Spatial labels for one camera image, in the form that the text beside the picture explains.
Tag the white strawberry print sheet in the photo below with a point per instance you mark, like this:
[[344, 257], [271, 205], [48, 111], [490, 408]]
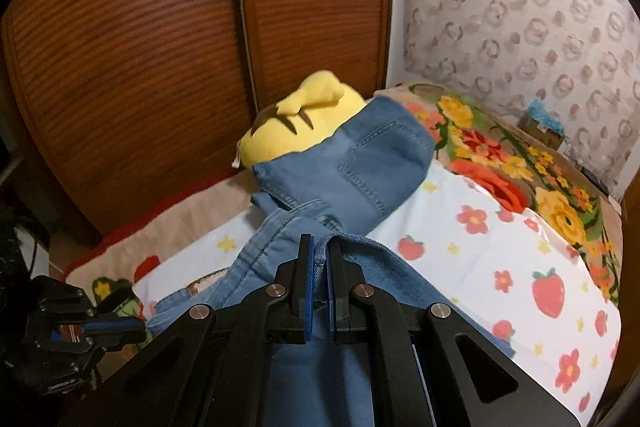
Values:
[[475, 267]]

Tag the cardboard box with blue packets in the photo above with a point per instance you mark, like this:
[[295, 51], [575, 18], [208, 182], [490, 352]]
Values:
[[542, 132]]

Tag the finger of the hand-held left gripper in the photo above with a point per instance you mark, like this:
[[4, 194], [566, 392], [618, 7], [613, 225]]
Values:
[[120, 327], [112, 299]]

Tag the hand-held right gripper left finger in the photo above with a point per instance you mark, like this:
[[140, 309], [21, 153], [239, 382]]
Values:
[[309, 292]]

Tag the floral blanket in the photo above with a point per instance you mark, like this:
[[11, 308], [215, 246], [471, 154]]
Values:
[[550, 187]]

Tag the wooden slatted wardrobe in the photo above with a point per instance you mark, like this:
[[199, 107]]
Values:
[[125, 57]]

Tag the blue denim pants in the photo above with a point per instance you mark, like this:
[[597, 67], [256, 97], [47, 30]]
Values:
[[370, 157]]

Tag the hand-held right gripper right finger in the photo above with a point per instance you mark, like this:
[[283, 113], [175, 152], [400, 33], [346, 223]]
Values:
[[331, 297]]

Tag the yellow plush toy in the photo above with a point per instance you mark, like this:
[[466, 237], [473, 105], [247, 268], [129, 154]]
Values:
[[310, 127]]

